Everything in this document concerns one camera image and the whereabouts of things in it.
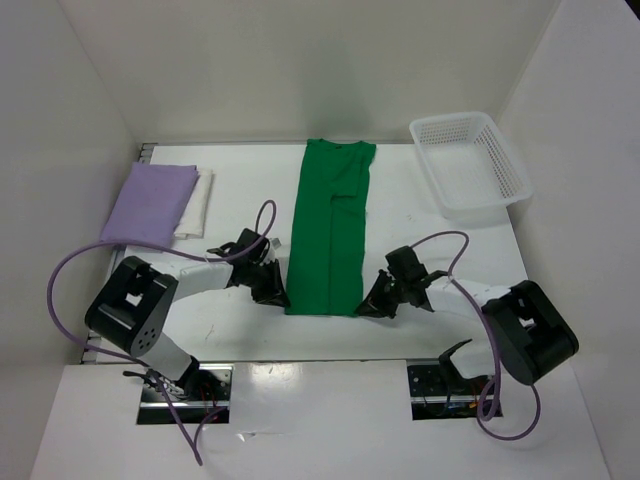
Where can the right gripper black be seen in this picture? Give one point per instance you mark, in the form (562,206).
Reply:
(374,303)

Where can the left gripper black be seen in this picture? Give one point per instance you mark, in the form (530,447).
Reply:
(274,293)

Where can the green shirt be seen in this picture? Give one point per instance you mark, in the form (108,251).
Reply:
(324,275)

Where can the white t shirt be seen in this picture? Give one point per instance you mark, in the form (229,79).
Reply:
(192,222)

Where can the purple shirt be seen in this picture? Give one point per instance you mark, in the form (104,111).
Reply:
(150,204)

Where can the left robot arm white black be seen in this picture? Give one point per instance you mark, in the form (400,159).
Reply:
(131,309)

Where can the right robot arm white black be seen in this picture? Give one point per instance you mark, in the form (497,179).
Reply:
(531,336)

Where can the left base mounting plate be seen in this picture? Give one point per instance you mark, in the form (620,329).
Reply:
(208,401)

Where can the white plastic basket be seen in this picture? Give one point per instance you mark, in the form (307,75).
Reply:
(469,165)

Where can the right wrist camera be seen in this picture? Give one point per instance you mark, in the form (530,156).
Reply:
(404,265)

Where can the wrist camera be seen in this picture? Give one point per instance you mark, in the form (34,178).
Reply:
(251,246)
(404,265)

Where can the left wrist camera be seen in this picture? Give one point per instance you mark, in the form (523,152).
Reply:
(251,246)

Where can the aluminium table edge rail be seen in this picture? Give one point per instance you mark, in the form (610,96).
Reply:
(117,252)

